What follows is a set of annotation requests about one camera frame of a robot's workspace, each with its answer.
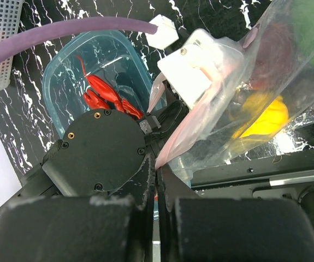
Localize clear zip top bag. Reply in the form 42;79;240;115
150;1;314;172

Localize blue plastic container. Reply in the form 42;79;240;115
42;31;153;137

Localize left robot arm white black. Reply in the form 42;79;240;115
0;90;189;215

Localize red fake lobster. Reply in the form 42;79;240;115
76;56;144;119

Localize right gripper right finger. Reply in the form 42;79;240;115
157;166;314;261

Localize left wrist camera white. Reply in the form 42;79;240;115
148;28;244;112

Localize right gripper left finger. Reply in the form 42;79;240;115
0;154;156;261

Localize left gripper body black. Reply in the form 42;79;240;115
139;81;189;156

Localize red fake apple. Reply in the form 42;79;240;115
250;23;294;90

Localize yellow fake fruit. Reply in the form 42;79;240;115
232;93;289;139

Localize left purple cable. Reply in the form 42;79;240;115
0;16;159;77

